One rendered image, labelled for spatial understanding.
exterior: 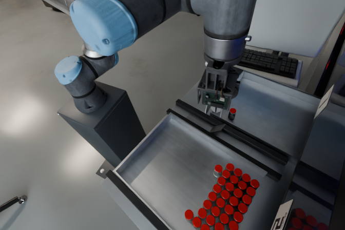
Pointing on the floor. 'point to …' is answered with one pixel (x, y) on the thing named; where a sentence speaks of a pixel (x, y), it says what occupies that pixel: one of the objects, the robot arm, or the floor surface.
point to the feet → (13, 202)
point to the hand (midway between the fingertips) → (216, 107)
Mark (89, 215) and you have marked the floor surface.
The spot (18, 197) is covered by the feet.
